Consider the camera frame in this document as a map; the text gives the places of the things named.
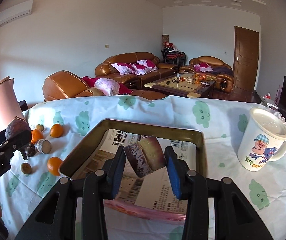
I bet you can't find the small brown kiwi fruit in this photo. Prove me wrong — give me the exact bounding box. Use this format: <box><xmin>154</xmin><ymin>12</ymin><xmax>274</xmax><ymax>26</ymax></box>
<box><xmin>20</xmin><ymin>163</ymin><xmax>32</xmax><ymax>175</ymax></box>

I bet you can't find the pink floral pillow left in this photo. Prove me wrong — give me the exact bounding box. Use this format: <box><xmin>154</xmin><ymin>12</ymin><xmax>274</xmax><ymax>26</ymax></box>
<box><xmin>111</xmin><ymin>62</ymin><xmax>136</xmax><ymax>75</ymax></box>

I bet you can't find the brown wooden door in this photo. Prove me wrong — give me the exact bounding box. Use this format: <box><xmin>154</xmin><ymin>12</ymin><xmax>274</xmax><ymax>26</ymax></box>
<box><xmin>233</xmin><ymin>26</ymin><xmax>260</xmax><ymax>91</ymax></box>

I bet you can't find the brown leather armchair far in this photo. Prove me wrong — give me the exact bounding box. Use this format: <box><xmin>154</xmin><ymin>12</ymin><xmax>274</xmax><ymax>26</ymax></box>
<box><xmin>179</xmin><ymin>56</ymin><xmax>234</xmax><ymax>93</ymax></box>

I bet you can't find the pink pillow on far armchair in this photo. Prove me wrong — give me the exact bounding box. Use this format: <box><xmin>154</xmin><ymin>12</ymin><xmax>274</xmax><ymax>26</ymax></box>
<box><xmin>193</xmin><ymin>62</ymin><xmax>213</xmax><ymax>73</ymax></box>

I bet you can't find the dark round mangosteen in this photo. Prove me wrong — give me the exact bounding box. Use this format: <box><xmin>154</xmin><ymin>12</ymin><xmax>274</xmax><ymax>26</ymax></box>
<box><xmin>25</xmin><ymin>142</ymin><xmax>36</xmax><ymax>158</ymax></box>

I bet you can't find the pink electric kettle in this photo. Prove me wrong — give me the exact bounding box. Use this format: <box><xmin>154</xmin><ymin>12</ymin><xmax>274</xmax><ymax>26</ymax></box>
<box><xmin>0</xmin><ymin>76</ymin><xmax>24</xmax><ymax>131</ymax></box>

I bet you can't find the black chair with clothes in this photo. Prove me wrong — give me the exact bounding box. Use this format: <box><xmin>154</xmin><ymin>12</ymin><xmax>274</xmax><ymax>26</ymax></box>
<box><xmin>161</xmin><ymin>41</ymin><xmax>186</xmax><ymax>67</ymax></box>

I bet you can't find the white cloud print tablecloth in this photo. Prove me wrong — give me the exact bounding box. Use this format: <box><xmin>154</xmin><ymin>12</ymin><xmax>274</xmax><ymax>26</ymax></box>
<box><xmin>0</xmin><ymin>96</ymin><xmax>286</xmax><ymax>239</ymax></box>

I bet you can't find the white cartoon pig mug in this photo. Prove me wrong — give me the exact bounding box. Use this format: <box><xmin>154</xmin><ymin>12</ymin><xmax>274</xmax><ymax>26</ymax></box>
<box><xmin>237</xmin><ymin>107</ymin><xmax>286</xmax><ymax>172</ymax></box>

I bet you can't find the brown leather armchair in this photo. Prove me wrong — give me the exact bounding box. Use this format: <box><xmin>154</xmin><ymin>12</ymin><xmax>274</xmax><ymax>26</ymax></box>
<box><xmin>179</xmin><ymin>56</ymin><xmax>234</xmax><ymax>93</ymax></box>
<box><xmin>42</xmin><ymin>70</ymin><xmax>168</xmax><ymax>102</ymax></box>

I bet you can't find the small brown fruit far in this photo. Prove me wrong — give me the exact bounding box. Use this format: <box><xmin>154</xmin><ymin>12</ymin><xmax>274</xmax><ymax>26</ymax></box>
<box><xmin>36</xmin><ymin>124</ymin><xmax>44</xmax><ymax>132</ymax></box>

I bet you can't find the brown leather three-seat sofa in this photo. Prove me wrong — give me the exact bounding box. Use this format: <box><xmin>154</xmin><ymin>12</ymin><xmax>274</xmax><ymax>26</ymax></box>
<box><xmin>95</xmin><ymin>52</ymin><xmax>179</xmax><ymax>89</ymax></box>

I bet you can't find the large orange tangerine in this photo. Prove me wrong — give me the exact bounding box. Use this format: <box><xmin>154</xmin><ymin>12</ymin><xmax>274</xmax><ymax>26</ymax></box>
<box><xmin>31</xmin><ymin>129</ymin><xmax>44</xmax><ymax>145</ymax></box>

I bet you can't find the purple round passion fruit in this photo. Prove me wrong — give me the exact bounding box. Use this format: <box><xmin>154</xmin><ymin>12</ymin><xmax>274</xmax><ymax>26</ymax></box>
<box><xmin>5</xmin><ymin>116</ymin><xmax>31</xmax><ymax>140</ymax></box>

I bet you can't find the cut sugarcane piece patterned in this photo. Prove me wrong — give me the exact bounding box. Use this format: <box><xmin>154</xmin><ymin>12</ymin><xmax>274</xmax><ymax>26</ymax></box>
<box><xmin>35</xmin><ymin>139</ymin><xmax>52</xmax><ymax>154</ymax></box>

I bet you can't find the cut purple sugarcane chunk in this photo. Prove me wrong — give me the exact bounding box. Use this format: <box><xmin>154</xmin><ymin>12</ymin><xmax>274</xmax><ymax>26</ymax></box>
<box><xmin>124</xmin><ymin>136</ymin><xmax>166</xmax><ymax>178</ymax></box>

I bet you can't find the orange kumquat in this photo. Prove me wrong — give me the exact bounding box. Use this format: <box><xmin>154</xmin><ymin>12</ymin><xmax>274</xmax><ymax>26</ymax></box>
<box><xmin>50</xmin><ymin>124</ymin><xmax>64</xmax><ymax>138</ymax></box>
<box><xmin>47</xmin><ymin>157</ymin><xmax>63</xmax><ymax>177</ymax></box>

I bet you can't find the light pink cushion near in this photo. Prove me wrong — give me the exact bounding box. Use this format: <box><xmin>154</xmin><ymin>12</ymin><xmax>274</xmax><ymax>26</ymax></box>
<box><xmin>94</xmin><ymin>78</ymin><xmax>120</xmax><ymax>96</ymax></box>

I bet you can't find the white wall air conditioner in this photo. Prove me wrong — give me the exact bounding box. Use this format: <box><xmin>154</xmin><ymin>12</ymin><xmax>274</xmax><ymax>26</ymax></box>
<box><xmin>0</xmin><ymin>0</ymin><xmax>33</xmax><ymax>26</ymax></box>

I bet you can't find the wooden coffee table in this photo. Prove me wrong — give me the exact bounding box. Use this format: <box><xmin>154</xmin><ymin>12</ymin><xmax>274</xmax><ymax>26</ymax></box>
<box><xmin>144</xmin><ymin>72</ymin><xmax>216</xmax><ymax>98</ymax></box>

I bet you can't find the pink floral pillow right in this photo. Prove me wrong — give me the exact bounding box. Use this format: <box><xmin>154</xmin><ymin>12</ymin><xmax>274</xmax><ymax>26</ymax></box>
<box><xmin>132</xmin><ymin>60</ymin><xmax>159</xmax><ymax>75</ymax></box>

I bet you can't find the newspaper lining in tin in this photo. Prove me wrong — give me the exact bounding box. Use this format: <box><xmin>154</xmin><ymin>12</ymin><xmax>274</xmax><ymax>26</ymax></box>
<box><xmin>71</xmin><ymin>128</ymin><xmax>197</xmax><ymax>214</ymax></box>

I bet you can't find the pink floral pillow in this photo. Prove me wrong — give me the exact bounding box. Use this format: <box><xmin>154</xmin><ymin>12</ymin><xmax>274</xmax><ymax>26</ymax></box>
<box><xmin>132</xmin><ymin>60</ymin><xmax>159</xmax><ymax>75</ymax></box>
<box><xmin>111</xmin><ymin>62</ymin><xmax>136</xmax><ymax>75</ymax></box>

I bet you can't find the pink metal tin box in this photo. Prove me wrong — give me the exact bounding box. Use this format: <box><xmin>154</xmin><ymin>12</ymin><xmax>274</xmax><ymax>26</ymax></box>
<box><xmin>59</xmin><ymin>119</ymin><xmax>208</xmax><ymax>223</ymax></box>

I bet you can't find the brown leather armchair near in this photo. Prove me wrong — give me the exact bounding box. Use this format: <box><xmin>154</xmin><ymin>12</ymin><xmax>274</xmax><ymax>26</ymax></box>
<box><xmin>42</xmin><ymin>70</ymin><xmax>168</xmax><ymax>102</ymax></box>

